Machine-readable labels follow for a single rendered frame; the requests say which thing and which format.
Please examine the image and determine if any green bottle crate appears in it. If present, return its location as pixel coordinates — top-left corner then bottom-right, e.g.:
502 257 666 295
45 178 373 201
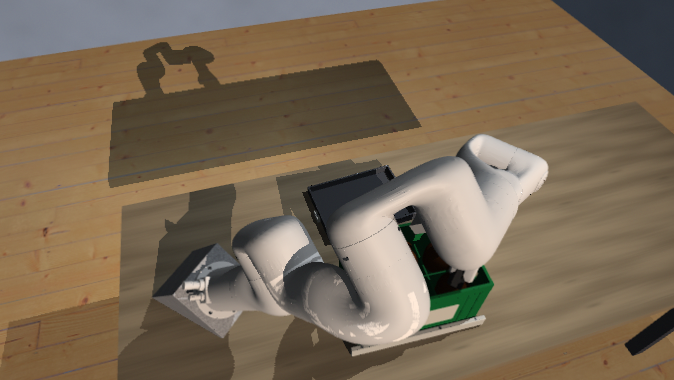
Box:
399 223 494 331

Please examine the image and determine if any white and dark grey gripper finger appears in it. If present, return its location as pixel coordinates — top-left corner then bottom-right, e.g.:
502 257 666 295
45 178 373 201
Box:
447 269 465 290

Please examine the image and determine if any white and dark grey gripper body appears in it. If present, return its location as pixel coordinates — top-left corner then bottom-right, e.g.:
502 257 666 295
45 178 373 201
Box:
449 266 479 283

